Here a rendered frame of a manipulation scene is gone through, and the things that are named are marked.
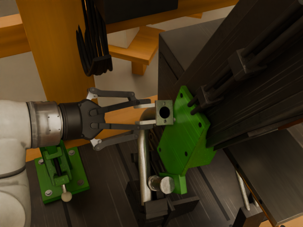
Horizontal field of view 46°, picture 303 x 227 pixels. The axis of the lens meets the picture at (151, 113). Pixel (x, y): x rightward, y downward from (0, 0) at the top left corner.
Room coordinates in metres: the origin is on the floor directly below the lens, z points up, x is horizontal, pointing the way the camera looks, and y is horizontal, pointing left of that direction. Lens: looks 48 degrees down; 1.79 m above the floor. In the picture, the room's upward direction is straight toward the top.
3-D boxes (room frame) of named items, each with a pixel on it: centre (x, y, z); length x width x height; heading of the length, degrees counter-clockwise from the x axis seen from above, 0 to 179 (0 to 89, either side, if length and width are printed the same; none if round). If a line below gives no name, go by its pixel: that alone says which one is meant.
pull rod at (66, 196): (0.47, 0.23, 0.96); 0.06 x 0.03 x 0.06; 21
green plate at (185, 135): (0.49, -0.09, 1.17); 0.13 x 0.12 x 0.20; 111
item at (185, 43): (0.75, -0.19, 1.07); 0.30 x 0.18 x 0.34; 111
